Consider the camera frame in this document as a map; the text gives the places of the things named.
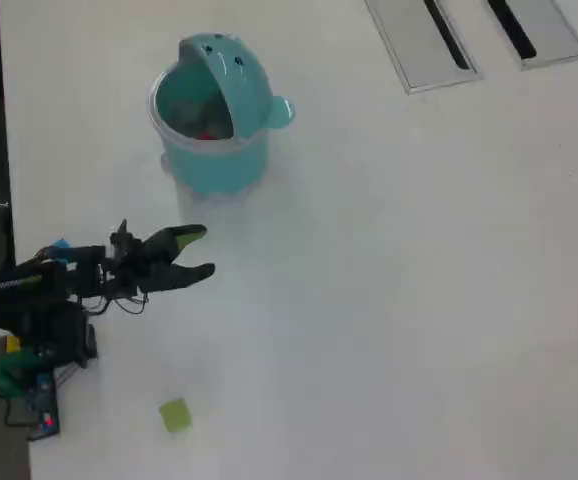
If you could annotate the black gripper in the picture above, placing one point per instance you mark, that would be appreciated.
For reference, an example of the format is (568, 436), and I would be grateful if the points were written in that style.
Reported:
(126, 270)

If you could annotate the blue lego block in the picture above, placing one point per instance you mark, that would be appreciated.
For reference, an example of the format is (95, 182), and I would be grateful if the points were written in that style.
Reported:
(62, 246)

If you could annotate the red lego block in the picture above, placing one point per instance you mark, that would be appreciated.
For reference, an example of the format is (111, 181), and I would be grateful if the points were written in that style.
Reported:
(209, 134)

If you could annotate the green lego block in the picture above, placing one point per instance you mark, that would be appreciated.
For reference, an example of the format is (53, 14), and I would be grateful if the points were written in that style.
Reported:
(176, 416)

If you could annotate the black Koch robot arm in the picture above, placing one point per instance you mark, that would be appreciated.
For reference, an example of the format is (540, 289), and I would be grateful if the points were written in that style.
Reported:
(24, 290)

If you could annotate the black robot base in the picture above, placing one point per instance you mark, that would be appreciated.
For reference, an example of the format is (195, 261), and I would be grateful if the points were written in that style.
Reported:
(69, 340)

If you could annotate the teal bin with swing lid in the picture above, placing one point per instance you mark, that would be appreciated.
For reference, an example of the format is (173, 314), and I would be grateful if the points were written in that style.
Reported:
(219, 160)

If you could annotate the yellow connector block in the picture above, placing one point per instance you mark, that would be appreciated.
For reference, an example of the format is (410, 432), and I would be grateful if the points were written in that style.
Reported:
(13, 344)

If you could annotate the blue controller circuit board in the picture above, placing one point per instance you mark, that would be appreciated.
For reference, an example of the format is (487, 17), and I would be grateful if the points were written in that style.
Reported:
(44, 407)

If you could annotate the green table clamp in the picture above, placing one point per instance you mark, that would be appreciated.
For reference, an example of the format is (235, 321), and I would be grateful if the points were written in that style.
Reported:
(4, 372)

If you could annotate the black wrist camera board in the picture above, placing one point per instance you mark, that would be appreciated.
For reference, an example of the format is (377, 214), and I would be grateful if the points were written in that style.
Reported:
(121, 237)

